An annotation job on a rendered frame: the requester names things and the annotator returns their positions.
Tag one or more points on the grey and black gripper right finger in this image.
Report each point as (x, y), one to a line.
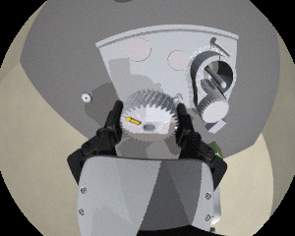
(192, 145)

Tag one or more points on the grey toothed gear with yellow arrow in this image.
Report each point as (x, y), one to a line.
(152, 108)

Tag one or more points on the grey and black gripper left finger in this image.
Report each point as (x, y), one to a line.
(106, 138)

